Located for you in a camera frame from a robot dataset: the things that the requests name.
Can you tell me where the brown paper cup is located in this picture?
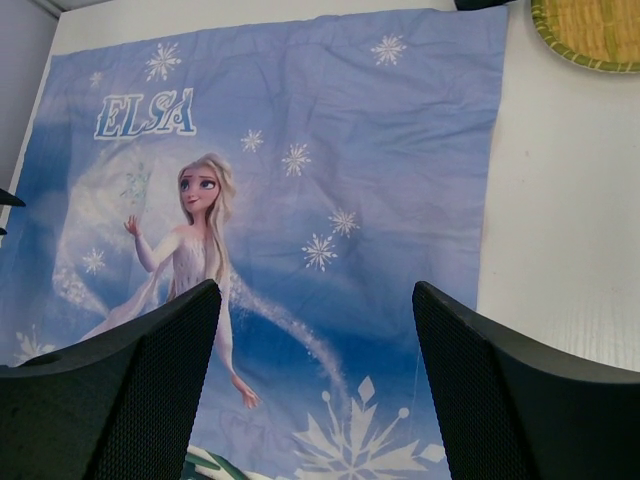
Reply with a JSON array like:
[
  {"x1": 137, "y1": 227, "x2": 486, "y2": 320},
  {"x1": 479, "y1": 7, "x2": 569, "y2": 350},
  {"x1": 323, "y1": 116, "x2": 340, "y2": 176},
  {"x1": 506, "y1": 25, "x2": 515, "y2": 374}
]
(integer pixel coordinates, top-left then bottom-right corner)
[{"x1": 454, "y1": 0, "x2": 511, "y2": 11}]

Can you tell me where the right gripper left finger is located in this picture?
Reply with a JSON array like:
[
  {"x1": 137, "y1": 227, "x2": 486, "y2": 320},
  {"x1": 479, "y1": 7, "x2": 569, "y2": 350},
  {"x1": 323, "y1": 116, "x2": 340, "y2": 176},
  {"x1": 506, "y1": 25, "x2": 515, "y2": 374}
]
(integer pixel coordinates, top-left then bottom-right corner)
[{"x1": 1, "y1": 280, "x2": 221, "y2": 479}]

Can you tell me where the yellow woven round plate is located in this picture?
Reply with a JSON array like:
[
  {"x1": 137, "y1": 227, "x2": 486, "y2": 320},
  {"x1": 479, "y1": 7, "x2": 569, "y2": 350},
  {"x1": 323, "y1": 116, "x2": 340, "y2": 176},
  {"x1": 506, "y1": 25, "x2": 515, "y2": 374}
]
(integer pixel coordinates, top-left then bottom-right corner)
[{"x1": 530, "y1": 0, "x2": 639, "y2": 74}]

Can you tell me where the blue pink Elsa cloth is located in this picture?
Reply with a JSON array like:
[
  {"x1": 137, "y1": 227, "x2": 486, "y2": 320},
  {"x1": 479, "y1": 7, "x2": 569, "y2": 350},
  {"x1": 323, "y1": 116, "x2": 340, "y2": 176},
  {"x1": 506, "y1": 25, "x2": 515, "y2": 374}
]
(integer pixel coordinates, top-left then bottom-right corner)
[{"x1": 1, "y1": 7, "x2": 508, "y2": 479}]

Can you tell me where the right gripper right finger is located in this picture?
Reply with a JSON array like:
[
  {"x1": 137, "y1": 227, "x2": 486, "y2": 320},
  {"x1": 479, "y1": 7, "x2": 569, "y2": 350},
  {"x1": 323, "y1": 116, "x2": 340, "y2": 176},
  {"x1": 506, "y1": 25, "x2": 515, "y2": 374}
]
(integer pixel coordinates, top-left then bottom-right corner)
[{"x1": 412, "y1": 281, "x2": 639, "y2": 480}]

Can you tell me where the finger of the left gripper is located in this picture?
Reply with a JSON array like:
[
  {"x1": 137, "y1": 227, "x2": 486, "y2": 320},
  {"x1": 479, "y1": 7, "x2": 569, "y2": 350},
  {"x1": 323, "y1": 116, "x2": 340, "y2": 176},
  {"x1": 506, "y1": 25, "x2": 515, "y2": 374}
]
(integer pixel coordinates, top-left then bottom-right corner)
[{"x1": 0, "y1": 189, "x2": 26, "y2": 207}]

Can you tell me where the teal plastic knife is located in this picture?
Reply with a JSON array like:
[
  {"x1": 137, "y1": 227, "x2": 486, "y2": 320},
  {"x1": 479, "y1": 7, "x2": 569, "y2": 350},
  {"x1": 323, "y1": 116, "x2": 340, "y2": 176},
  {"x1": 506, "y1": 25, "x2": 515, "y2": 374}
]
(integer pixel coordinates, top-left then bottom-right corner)
[{"x1": 181, "y1": 445, "x2": 248, "y2": 480}]

